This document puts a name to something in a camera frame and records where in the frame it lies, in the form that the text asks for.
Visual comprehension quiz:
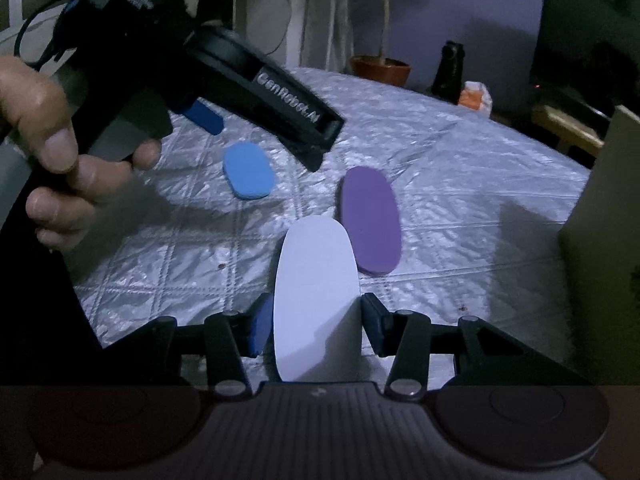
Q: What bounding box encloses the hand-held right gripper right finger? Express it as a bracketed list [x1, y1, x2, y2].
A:
[361, 292, 591, 402]

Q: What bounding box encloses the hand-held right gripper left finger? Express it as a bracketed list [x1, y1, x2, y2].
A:
[100, 292, 276, 402]

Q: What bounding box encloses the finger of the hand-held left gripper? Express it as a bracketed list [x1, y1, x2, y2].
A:
[277, 120, 347, 173]
[182, 99, 224, 137]

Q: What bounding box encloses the white oval pad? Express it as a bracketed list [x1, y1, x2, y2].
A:
[272, 216, 362, 383]

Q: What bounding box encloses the blue oval pad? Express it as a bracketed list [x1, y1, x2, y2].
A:
[222, 141, 276, 202]

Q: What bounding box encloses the cardboard box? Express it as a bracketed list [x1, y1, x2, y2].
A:
[557, 105, 640, 391]

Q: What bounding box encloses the person's left hand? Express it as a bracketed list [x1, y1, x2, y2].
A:
[0, 55, 163, 252]

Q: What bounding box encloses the purple oval pad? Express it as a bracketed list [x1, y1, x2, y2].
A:
[339, 166, 402, 277]

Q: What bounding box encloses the potted tree in terracotta pot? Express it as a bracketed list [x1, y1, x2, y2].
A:
[349, 0, 441, 87]

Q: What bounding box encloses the grey curtain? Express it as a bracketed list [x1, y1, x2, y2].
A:
[285, 0, 358, 73]

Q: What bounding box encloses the black tabletop device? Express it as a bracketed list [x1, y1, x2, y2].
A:
[431, 40, 466, 106]

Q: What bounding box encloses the orange tissue box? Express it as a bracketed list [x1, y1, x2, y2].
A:
[457, 81, 495, 113]

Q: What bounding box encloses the wooden television stand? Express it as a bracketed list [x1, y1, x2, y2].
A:
[531, 102, 608, 158]

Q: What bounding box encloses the black television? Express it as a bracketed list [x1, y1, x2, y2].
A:
[530, 0, 640, 121]

